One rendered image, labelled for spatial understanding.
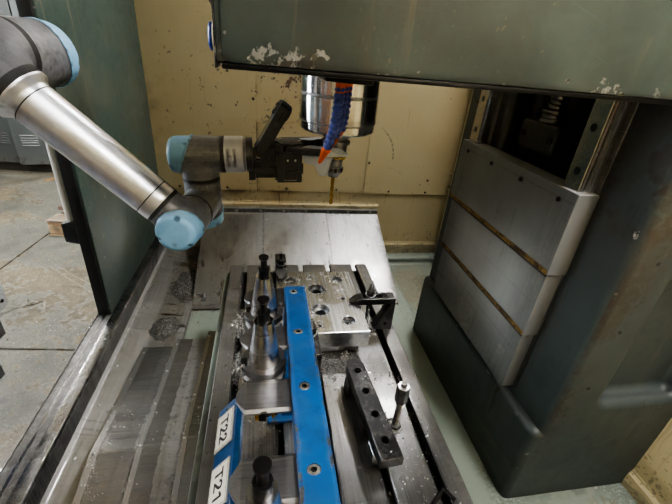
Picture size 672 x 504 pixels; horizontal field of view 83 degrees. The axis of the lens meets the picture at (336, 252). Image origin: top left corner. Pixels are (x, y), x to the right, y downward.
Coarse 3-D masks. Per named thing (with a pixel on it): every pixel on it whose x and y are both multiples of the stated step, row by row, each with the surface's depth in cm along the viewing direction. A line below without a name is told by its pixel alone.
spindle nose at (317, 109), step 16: (304, 80) 73; (320, 80) 70; (304, 96) 74; (320, 96) 71; (352, 96) 70; (368, 96) 72; (304, 112) 75; (320, 112) 72; (352, 112) 72; (368, 112) 74; (304, 128) 76; (320, 128) 74; (352, 128) 73; (368, 128) 76
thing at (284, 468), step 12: (276, 456) 42; (288, 456) 42; (240, 468) 40; (252, 468) 40; (276, 468) 40; (288, 468) 41; (240, 480) 39; (276, 480) 39; (288, 480) 39; (228, 492) 38; (240, 492) 38; (288, 492) 38
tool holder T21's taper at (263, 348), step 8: (256, 320) 50; (272, 320) 50; (256, 328) 49; (264, 328) 49; (272, 328) 50; (256, 336) 50; (264, 336) 49; (272, 336) 50; (256, 344) 50; (264, 344) 50; (272, 344) 50; (256, 352) 50; (264, 352) 50; (272, 352) 51; (248, 360) 52; (256, 360) 51; (264, 360) 51; (272, 360) 51; (256, 368) 51; (264, 368) 51
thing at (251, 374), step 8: (248, 352) 54; (280, 352) 55; (280, 360) 53; (248, 368) 51; (272, 368) 52; (280, 368) 52; (248, 376) 51; (256, 376) 50; (264, 376) 51; (272, 376) 51; (280, 376) 53
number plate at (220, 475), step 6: (222, 462) 68; (228, 462) 67; (216, 468) 69; (222, 468) 67; (228, 468) 66; (216, 474) 67; (222, 474) 66; (228, 474) 65; (216, 480) 66; (222, 480) 65; (228, 480) 64; (210, 486) 67; (216, 486) 65; (222, 486) 64; (210, 492) 66; (216, 492) 64; (222, 492) 63; (210, 498) 65; (216, 498) 63; (222, 498) 62
